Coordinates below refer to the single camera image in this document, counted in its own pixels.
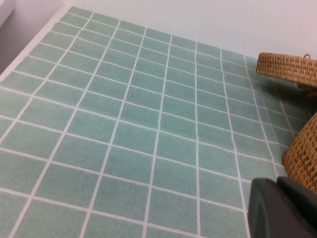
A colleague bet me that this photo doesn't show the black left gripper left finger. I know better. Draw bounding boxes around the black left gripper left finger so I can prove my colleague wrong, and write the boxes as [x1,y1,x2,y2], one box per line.
[248,177,285,238]

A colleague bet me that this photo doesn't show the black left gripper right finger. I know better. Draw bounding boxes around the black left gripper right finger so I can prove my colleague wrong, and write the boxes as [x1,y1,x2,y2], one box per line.
[276,176,317,238]

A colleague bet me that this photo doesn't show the woven rattan basket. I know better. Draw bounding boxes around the woven rattan basket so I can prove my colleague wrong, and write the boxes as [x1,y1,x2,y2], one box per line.
[282,116,317,194]

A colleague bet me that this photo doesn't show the woven rattan basket lid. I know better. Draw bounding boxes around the woven rattan basket lid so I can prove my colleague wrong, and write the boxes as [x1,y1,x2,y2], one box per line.
[256,52,317,98]

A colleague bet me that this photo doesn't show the green checkered tablecloth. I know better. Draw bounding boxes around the green checkered tablecloth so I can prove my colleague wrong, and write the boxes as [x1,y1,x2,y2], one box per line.
[0,6,317,238]

